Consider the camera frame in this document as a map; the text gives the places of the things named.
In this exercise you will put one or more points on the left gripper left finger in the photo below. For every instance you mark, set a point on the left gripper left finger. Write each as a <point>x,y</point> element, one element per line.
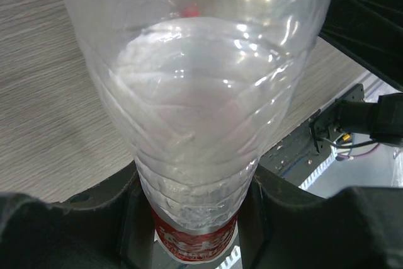
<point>109,225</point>

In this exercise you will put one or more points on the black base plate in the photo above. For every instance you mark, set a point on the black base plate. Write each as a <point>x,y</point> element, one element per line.
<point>298,154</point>

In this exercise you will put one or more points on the red cap clear bottle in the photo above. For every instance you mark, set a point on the red cap clear bottle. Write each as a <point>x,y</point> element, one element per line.
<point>196,89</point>

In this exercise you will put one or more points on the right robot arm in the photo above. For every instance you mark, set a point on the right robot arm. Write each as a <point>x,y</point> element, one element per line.
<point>370,32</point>

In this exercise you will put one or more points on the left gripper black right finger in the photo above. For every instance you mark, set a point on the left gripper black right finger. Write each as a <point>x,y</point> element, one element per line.
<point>283,226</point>

